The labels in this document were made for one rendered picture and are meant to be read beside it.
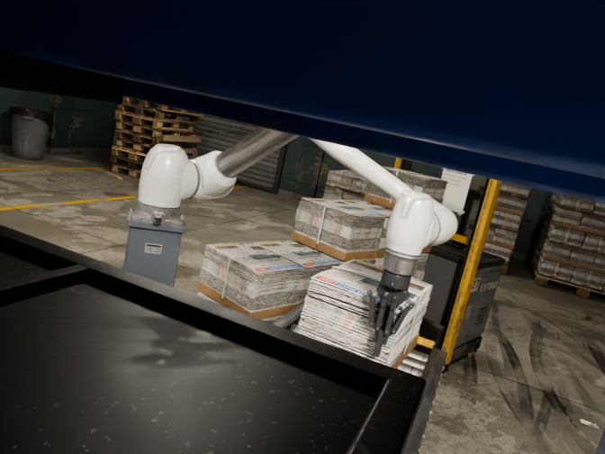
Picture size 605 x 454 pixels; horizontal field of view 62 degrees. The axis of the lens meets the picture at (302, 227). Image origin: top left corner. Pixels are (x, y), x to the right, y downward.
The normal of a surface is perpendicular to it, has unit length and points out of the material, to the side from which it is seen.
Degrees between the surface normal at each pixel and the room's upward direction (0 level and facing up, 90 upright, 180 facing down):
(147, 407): 0
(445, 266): 90
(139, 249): 90
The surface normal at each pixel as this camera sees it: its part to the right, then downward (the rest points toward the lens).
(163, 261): 0.26, 0.26
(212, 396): 0.20, -0.96
